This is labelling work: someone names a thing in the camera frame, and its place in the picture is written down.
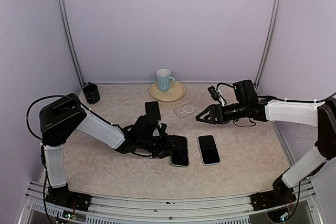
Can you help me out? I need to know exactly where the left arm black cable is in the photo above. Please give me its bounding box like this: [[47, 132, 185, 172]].
[[25, 95, 119, 141]]

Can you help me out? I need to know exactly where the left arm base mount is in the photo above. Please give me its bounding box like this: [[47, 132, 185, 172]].
[[46, 188, 91, 212]]

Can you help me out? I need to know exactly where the lilac phone case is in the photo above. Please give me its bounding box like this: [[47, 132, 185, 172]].
[[197, 134, 221, 167]]

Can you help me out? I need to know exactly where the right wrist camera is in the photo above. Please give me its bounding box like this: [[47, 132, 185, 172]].
[[207, 86, 227, 106]]

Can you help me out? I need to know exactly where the dark green mug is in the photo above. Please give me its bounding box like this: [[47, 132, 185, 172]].
[[82, 82, 100, 104]]

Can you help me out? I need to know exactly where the aluminium front rail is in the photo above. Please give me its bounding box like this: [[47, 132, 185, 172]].
[[17, 180, 324, 223]]

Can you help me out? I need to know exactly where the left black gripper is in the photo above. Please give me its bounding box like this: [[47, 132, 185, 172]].
[[139, 132, 183, 158]]

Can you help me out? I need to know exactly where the right aluminium corner post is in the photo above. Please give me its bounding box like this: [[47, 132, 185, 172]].
[[254, 0, 281, 89]]

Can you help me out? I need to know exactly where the cream round plate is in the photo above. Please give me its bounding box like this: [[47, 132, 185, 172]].
[[150, 81, 185, 102]]

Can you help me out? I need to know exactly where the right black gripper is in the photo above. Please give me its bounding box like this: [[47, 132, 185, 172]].
[[196, 100, 248, 124]]

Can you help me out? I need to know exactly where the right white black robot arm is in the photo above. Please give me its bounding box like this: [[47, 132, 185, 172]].
[[196, 80, 335, 205]]

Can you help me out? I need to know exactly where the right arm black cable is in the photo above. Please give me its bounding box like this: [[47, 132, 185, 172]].
[[216, 82, 336, 103]]

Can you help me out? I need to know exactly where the aluminium corner post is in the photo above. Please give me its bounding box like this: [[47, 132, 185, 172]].
[[57, 0, 86, 88], [254, 0, 281, 89]]

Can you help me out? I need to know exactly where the left aluminium corner post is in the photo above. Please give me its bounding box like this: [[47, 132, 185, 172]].
[[57, 0, 86, 88]]

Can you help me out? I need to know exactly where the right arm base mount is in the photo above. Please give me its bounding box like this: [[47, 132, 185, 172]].
[[250, 180, 296, 211]]

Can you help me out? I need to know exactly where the clear case with white ring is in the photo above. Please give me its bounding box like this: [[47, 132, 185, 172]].
[[173, 100, 200, 119]]

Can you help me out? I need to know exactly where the dark phone with teal edge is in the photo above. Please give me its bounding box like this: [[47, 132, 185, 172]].
[[145, 101, 161, 121]]

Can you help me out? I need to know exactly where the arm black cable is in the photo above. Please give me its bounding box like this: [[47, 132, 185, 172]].
[[216, 82, 336, 103], [25, 95, 119, 141]]

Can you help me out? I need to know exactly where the light blue ceramic mug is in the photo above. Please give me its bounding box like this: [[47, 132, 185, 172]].
[[155, 69, 176, 92]]

